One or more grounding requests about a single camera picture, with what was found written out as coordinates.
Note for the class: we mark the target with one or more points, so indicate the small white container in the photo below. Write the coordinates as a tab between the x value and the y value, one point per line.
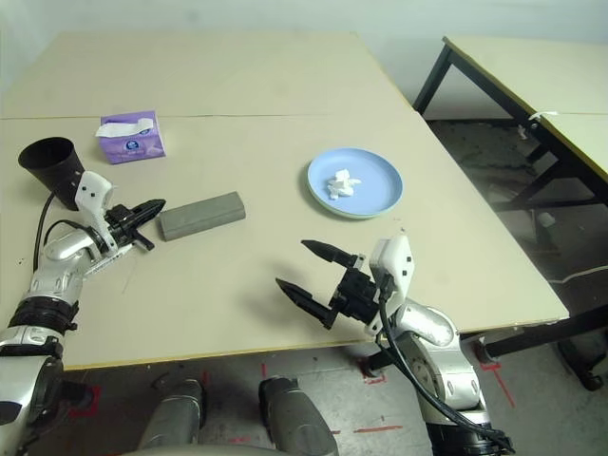
547	219

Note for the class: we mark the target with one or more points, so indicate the purple tissue box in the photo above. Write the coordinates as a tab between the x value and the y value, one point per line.
138	149

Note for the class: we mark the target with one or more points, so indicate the black caster foot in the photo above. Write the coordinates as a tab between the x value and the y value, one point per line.
582	363

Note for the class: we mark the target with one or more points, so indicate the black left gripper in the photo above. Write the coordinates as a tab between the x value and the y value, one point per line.
124	225

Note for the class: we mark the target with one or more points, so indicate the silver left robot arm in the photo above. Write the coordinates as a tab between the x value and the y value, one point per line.
47	266

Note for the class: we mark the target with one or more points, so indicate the grey robot left leg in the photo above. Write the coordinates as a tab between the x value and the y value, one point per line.
176	418

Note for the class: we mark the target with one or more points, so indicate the beige side table black frame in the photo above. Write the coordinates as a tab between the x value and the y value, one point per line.
546	71

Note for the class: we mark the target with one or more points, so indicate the grey robot right leg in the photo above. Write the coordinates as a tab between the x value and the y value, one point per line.
294	418

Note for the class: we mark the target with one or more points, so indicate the grey robot torso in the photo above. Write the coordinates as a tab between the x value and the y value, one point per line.
199	451

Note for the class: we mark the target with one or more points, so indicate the blue plastic plate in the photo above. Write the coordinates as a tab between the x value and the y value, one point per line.
375	176

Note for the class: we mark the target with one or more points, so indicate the black plastic cup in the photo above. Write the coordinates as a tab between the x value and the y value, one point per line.
52	171

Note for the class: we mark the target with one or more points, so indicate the white tissue sheet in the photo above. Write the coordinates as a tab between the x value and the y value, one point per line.
111	130

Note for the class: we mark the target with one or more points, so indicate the grey robot leg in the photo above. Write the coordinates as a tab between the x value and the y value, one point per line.
294	418
176	418

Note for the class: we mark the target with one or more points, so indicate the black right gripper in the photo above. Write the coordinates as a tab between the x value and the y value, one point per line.
361	297

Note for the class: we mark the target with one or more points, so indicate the black table foot bar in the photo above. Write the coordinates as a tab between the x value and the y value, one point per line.
78	392
537	339

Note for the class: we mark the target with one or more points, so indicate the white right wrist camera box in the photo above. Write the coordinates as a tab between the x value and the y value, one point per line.
396	266

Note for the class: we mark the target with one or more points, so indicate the grey glasses case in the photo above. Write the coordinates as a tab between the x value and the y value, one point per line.
204	216

